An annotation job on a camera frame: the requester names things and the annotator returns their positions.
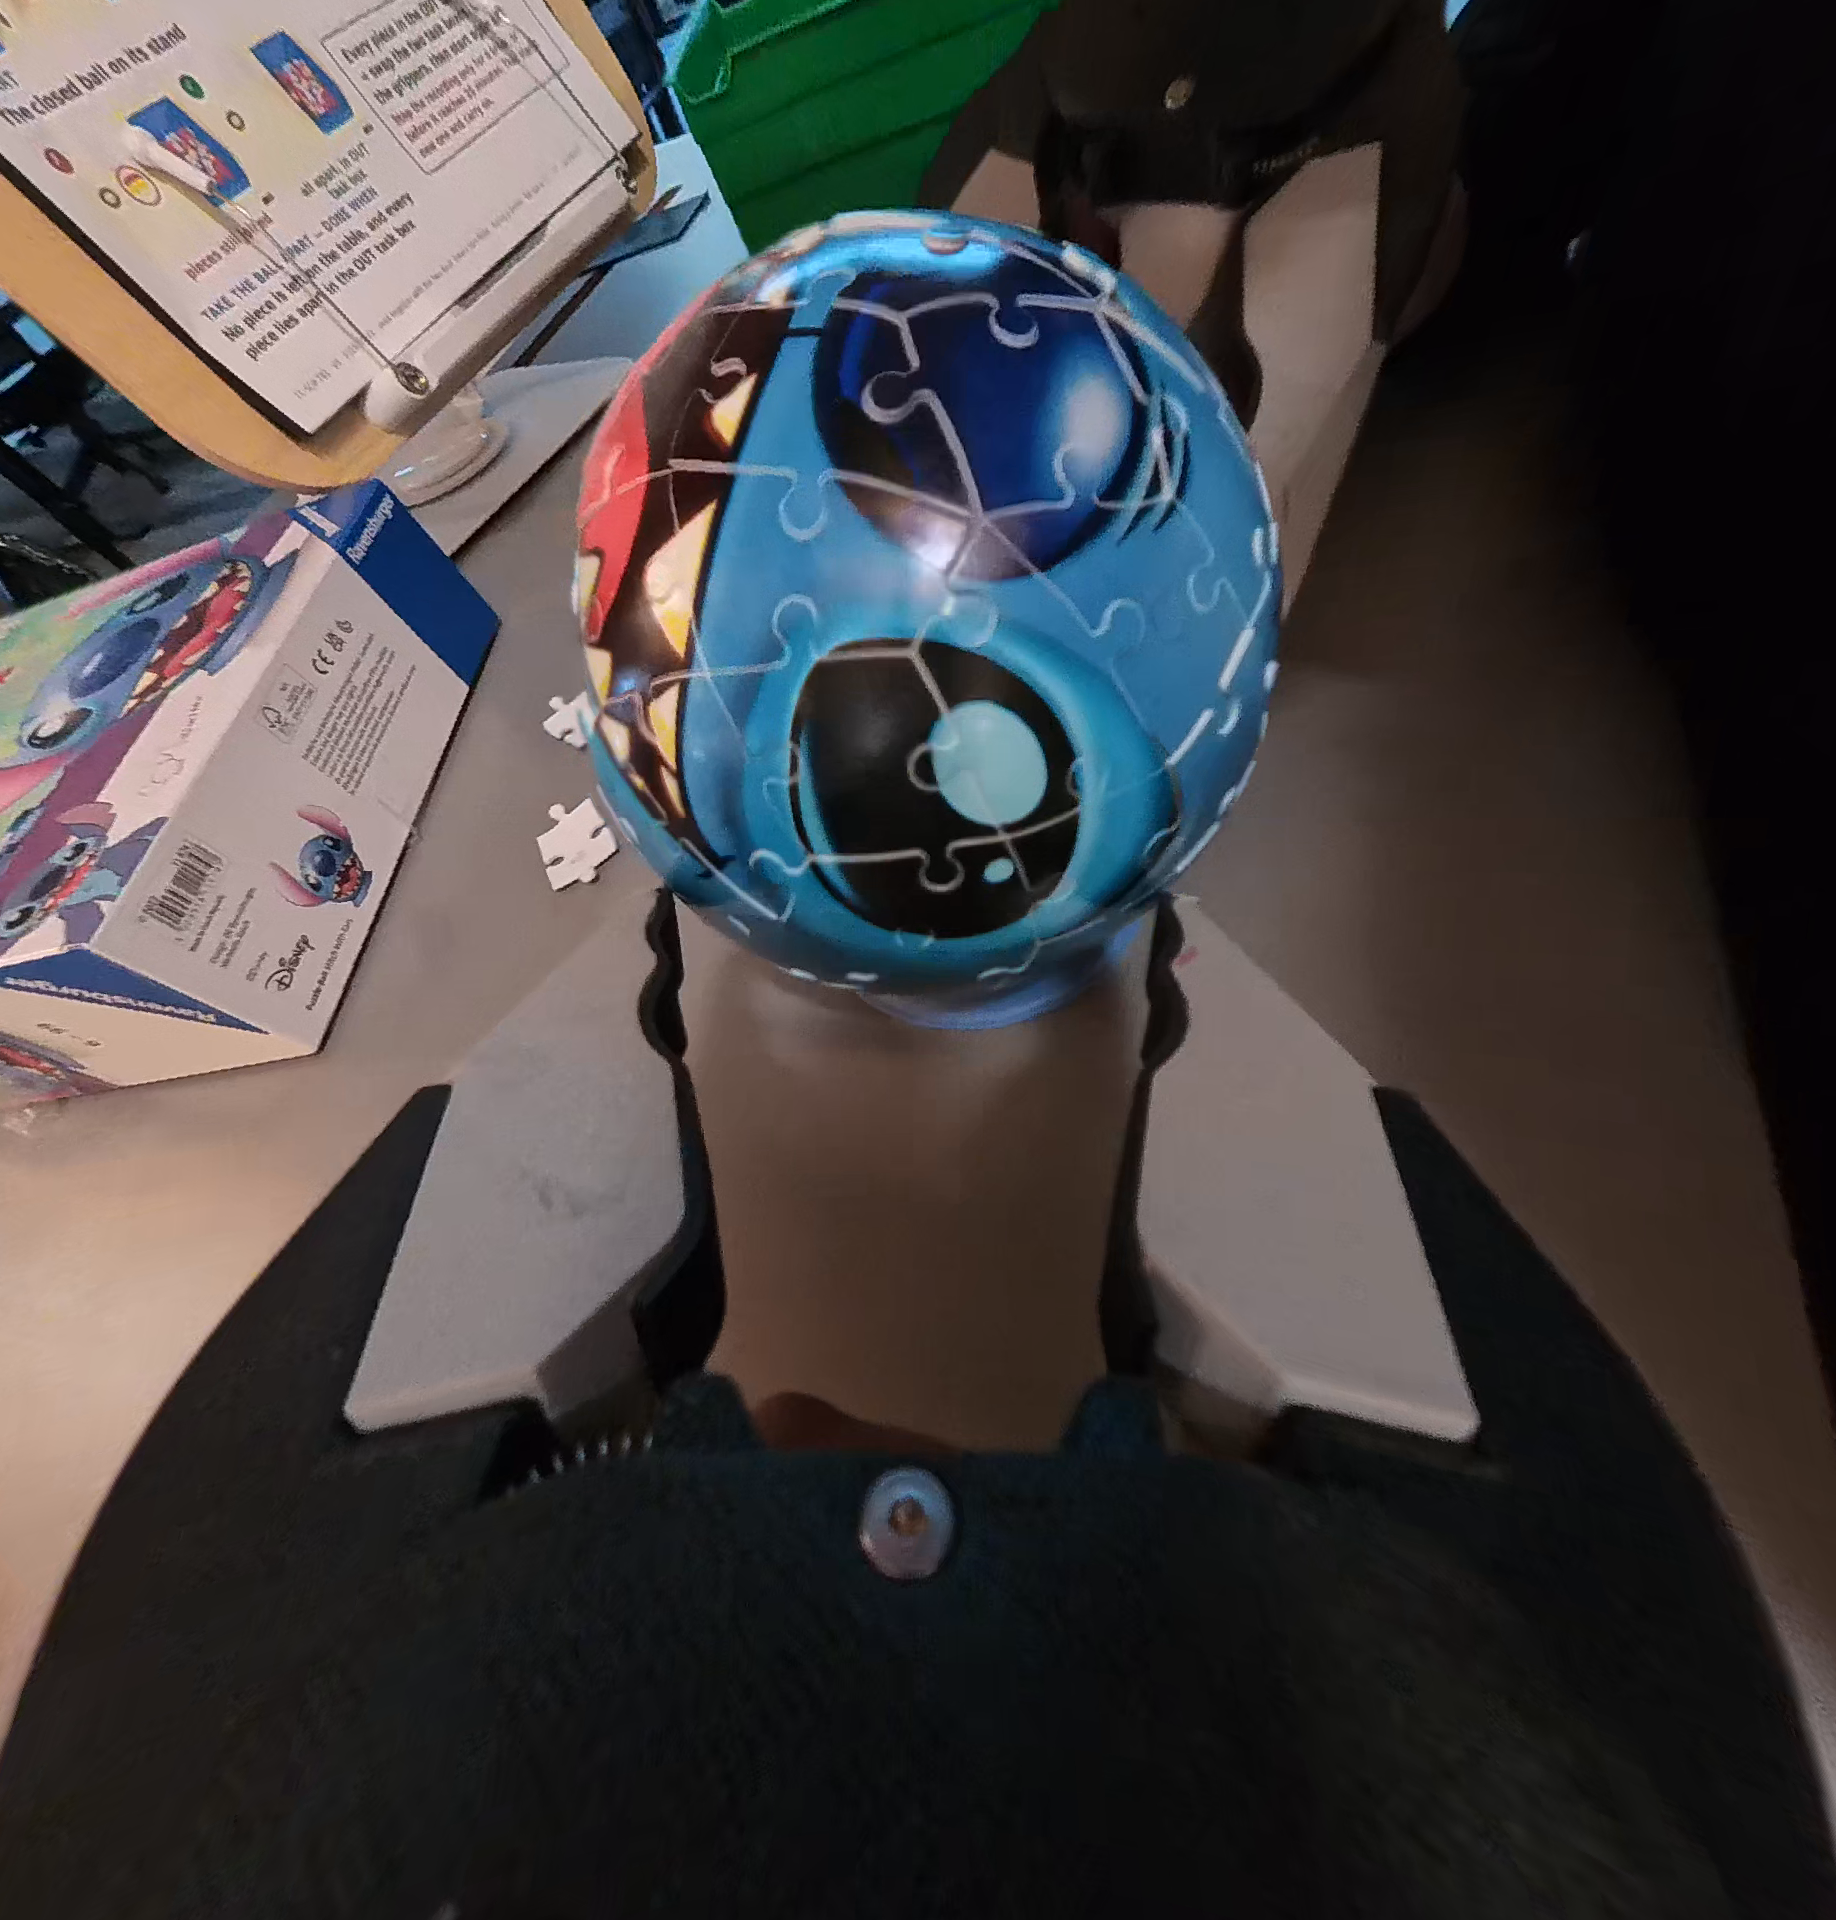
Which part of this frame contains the blue cartoon puzzle ball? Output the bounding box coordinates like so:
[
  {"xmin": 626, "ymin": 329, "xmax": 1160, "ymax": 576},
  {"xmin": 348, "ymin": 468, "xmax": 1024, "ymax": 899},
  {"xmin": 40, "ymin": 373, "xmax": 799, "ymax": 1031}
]
[{"xmin": 570, "ymin": 207, "xmax": 1288, "ymax": 1035}]

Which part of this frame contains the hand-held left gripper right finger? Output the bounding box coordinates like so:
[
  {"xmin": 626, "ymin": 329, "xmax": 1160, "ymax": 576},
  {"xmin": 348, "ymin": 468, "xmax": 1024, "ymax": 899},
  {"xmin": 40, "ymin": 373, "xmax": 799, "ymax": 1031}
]
[{"xmin": 1098, "ymin": 895, "xmax": 1483, "ymax": 1449}]

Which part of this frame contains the wooden document stand with sheet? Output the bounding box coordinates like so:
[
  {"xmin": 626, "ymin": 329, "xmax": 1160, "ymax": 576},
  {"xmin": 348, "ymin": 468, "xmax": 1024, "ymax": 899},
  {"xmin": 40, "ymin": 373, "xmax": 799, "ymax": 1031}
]
[{"xmin": 0, "ymin": 0, "xmax": 748, "ymax": 560}]

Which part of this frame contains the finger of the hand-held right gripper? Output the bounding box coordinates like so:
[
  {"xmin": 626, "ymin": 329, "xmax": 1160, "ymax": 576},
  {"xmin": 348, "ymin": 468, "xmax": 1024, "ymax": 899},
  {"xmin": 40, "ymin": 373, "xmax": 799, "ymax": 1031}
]
[
  {"xmin": 1109, "ymin": 199, "xmax": 1238, "ymax": 327},
  {"xmin": 1220, "ymin": 141, "xmax": 1403, "ymax": 440}
]

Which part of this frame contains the green plastic bin stack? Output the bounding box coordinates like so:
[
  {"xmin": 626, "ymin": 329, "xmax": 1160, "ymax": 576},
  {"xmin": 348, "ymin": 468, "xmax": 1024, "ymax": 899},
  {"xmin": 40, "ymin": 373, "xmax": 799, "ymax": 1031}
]
[{"xmin": 670, "ymin": 0, "xmax": 1063, "ymax": 258}]

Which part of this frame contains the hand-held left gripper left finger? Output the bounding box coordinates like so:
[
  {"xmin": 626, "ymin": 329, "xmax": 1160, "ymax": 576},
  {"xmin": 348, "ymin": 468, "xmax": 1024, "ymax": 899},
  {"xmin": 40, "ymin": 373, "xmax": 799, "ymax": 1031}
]
[{"xmin": 345, "ymin": 885, "xmax": 728, "ymax": 1428}]

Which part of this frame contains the printed cardboard puzzle box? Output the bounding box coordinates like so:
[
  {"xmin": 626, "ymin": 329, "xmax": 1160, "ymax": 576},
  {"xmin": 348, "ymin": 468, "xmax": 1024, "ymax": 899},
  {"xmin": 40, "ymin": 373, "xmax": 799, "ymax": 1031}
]
[{"xmin": 0, "ymin": 480, "xmax": 503, "ymax": 1118}]

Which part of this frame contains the person's black clothed torso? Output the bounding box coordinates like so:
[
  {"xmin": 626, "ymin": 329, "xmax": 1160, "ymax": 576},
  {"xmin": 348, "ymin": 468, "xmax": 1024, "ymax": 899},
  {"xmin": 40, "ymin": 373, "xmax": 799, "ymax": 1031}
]
[{"xmin": 1458, "ymin": 0, "xmax": 1836, "ymax": 1516}]

